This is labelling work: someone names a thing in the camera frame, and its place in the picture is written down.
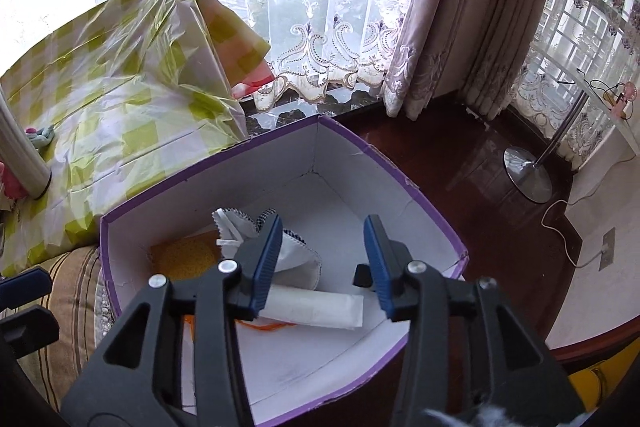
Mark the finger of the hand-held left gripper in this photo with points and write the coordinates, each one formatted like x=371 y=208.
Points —
x=25 y=289

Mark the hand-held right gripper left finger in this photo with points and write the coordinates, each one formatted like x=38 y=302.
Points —
x=262 y=257

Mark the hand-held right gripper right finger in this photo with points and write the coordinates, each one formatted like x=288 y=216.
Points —
x=377 y=257

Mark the white checkered fabric pouch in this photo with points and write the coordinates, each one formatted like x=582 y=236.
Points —
x=300 y=262

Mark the orange cloth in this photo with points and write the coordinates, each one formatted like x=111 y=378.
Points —
x=272 y=326

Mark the white cloth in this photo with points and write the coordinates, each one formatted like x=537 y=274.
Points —
x=320 y=307

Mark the yellow sponge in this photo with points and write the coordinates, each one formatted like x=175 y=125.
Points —
x=185 y=257

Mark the purple cardboard box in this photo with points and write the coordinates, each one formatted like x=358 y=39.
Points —
x=350 y=167

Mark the striped sofa cushion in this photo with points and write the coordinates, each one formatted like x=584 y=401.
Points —
x=65 y=287

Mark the stainless steel thermos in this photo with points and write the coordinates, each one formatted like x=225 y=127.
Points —
x=20 y=147

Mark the chrome floor lamp stand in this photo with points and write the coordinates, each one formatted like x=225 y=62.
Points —
x=527 y=174

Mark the green checkered plastic tablecloth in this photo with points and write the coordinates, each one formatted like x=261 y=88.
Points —
x=125 y=107

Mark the white lace curtain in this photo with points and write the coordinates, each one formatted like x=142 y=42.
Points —
x=320 y=37
x=565 y=72

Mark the beige thick curtain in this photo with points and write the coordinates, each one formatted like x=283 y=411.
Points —
x=450 y=32

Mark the yellow object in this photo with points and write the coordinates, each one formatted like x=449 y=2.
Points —
x=595 y=377

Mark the white desk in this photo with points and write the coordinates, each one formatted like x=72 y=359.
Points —
x=600 y=112

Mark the pink desk object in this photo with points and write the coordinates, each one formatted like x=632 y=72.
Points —
x=631 y=99

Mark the wall outlet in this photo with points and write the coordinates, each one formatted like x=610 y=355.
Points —
x=607 y=247

